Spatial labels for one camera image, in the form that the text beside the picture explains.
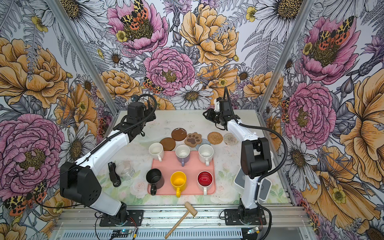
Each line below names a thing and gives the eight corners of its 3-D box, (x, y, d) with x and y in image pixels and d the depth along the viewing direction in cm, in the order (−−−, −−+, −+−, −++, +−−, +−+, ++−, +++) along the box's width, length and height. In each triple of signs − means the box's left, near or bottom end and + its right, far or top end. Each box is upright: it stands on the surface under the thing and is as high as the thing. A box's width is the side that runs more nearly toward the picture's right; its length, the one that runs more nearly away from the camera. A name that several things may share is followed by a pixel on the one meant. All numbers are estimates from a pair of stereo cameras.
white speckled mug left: (150, 164, 92) (146, 158, 86) (153, 149, 99) (150, 142, 92) (163, 164, 93) (161, 158, 86) (165, 150, 99) (163, 142, 92)
